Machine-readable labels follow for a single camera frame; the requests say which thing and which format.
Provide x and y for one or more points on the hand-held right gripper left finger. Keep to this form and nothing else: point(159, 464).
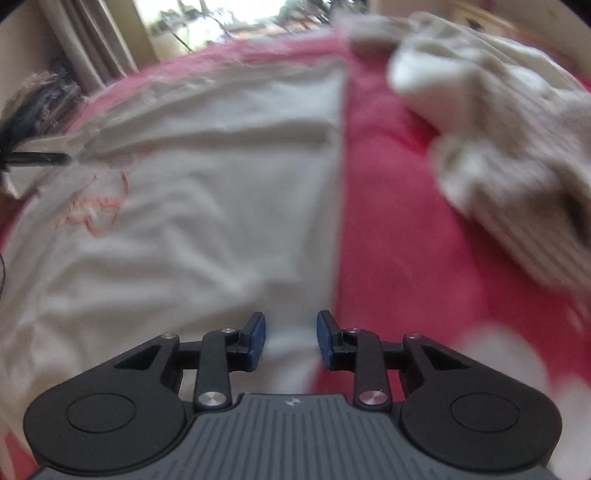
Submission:
point(258, 337)

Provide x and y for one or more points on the beige curtain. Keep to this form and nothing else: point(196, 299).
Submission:
point(87, 37)

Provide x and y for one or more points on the pink floral blanket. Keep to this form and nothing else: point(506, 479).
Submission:
point(392, 230)

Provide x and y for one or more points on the cream cabinet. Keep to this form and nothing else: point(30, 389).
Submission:
point(480, 14)

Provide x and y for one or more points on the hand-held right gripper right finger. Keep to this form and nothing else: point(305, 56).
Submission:
point(325, 339)

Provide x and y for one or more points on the white garment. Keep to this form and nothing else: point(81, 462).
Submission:
point(207, 207)

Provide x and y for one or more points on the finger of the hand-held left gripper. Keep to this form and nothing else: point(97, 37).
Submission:
point(37, 159)

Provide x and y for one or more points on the bright window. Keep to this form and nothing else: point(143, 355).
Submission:
point(207, 23)

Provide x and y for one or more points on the beige knit sweater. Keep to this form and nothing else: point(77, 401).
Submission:
point(517, 184)

